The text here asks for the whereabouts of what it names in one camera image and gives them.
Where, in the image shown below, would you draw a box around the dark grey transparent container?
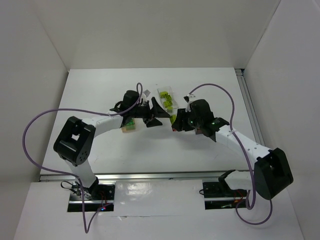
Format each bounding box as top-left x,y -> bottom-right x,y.
194,128 -> 203,135

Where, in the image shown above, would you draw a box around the aluminium rail right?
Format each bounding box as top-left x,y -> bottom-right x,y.
234,68 -> 265,145

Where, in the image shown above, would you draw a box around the clear transparent container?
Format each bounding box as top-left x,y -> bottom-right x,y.
157,86 -> 179,116

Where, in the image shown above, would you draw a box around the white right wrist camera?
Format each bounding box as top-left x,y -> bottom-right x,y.
183,94 -> 197,112

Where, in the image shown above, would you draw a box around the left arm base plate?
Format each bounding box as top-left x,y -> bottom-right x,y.
60,180 -> 116,213

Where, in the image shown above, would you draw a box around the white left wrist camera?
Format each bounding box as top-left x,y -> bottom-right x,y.
142,89 -> 151,99

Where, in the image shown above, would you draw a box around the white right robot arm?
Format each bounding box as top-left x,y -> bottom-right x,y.
172,99 -> 294,200

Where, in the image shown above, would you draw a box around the lime lego brick small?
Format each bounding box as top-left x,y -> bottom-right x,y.
159,91 -> 169,99

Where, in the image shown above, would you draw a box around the aluminium rail front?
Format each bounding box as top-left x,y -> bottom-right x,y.
38,170 -> 253,182

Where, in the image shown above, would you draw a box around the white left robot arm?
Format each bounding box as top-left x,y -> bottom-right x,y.
53,90 -> 170,198

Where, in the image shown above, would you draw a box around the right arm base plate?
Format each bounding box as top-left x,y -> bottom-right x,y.
199,181 -> 248,210

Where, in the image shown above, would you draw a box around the aluminium rail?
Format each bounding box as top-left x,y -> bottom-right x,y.
234,68 -> 265,145
38,170 -> 253,182

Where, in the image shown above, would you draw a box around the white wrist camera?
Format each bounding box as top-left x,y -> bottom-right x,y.
142,89 -> 151,99
183,94 -> 197,112

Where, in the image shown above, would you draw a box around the green lego brick small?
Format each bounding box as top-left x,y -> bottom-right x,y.
125,119 -> 136,131

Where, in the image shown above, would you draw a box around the orange transparent container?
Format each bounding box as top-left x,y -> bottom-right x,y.
121,118 -> 136,133

